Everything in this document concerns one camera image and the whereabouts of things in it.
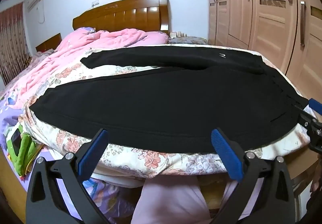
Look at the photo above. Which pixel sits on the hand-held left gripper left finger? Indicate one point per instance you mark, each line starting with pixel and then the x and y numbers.
pixel 91 153

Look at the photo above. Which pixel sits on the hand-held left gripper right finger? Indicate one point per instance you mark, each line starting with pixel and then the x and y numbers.
pixel 226 153

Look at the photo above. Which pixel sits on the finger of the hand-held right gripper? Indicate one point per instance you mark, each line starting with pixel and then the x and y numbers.
pixel 305 115
pixel 316 105

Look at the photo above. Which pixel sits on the black pants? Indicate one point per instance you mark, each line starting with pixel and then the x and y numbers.
pixel 163 103

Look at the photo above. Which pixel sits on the person's right hand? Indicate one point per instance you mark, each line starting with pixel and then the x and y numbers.
pixel 315 181

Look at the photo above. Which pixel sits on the floral quilt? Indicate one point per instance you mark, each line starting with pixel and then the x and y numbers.
pixel 151 161

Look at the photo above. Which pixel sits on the green printed cloth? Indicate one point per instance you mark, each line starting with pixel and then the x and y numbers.
pixel 24 148

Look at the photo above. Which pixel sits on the black smartphone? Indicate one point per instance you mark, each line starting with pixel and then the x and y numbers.
pixel 15 142

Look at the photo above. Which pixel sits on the purple bed sheet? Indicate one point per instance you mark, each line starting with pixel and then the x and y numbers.
pixel 10 118

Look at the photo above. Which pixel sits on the light wooden wardrobe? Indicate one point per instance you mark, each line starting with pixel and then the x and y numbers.
pixel 266 25

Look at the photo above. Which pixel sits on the pink quilt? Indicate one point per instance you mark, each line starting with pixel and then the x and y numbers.
pixel 83 45

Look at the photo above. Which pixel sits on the wooden nightstand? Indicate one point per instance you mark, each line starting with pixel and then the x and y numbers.
pixel 49 42

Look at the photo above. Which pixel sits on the floral pillow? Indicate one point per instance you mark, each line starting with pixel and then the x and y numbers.
pixel 187 40

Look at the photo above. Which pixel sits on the small toiletry bottles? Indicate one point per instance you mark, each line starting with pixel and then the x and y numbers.
pixel 176 34

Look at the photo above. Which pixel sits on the brown patterned curtain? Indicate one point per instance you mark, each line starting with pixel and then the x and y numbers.
pixel 12 42

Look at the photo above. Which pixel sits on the wooden headboard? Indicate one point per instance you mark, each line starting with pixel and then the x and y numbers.
pixel 120 15

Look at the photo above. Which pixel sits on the wooden bed frame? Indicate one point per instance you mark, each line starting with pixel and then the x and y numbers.
pixel 299 171

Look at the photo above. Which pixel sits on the white wall socket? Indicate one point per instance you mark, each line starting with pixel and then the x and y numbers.
pixel 95 2

